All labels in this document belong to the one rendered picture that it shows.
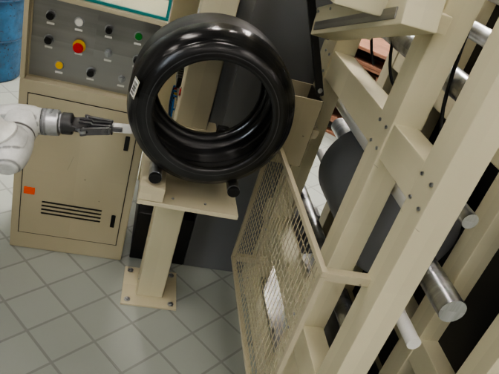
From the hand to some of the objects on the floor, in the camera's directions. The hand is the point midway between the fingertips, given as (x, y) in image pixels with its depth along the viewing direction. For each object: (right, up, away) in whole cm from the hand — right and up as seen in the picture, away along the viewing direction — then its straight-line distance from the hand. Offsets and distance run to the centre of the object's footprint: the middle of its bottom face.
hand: (122, 128), depth 178 cm
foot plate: (-7, -71, +83) cm, 109 cm away
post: (-7, -71, +83) cm, 110 cm away
